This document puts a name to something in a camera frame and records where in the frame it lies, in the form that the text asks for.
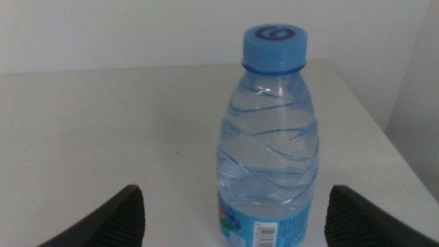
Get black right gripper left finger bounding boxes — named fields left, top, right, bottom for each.
left=37, top=184, right=146, bottom=247

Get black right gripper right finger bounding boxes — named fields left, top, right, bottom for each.
left=323, top=185, right=439, bottom=247

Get clear water bottle blue cap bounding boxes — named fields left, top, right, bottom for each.
left=215, top=23, right=320, bottom=247

